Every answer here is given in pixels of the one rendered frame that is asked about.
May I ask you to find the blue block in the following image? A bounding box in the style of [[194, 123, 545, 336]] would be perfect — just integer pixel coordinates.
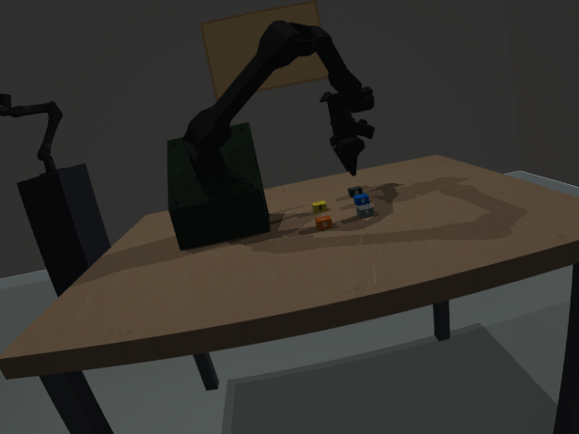
[[353, 193, 369, 206]]

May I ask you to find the yellow digit block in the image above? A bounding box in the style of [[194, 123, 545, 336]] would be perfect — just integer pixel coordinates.
[[312, 200, 327, 213]]

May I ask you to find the orange block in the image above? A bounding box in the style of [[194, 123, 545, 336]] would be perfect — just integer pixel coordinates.
[[315, 215, 333, 230]]

